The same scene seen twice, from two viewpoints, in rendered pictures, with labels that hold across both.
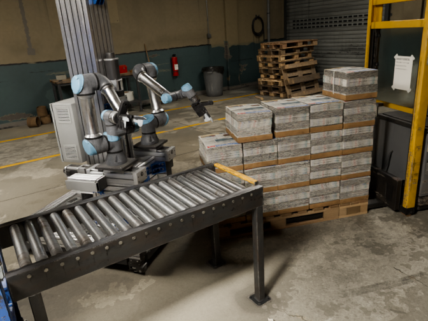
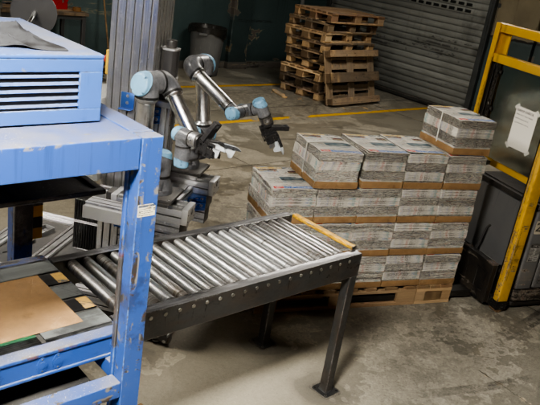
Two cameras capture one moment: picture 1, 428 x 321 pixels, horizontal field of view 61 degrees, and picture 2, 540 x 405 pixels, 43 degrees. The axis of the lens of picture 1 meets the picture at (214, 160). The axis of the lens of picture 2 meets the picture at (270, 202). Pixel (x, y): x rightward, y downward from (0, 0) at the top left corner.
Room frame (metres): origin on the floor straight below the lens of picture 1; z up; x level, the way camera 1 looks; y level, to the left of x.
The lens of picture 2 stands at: (-0.91, 0.85, 2.13)
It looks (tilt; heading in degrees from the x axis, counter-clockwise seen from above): 21 degrees down; 348
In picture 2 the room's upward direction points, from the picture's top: 9 degrees clockwise
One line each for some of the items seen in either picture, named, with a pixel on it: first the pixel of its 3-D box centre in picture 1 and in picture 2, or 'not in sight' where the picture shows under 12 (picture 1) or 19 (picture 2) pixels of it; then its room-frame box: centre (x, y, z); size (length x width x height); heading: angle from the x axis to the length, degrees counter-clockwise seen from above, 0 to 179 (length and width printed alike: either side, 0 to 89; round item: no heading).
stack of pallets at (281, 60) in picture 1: (286, 67); (329, 52); (9.63, -2.04, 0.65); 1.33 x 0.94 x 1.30; 126
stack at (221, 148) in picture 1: (269, 178); (336, 238); (2.98, -0.48, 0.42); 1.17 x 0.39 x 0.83; 102
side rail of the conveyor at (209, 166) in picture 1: (122, 199); (184, 244); (2.04, 0.57, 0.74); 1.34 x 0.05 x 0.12; 122
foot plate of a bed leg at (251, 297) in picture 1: (260, 297); (325, 388); (1.95, -0.24, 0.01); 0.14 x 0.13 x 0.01; 32
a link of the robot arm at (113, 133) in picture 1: (114, 131); (184, 155); (2.24, 0.61, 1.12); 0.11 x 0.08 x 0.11; 133
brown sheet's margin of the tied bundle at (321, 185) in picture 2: (251, 135); (330, 180); (2.82, -0.32, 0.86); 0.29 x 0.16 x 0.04; 101
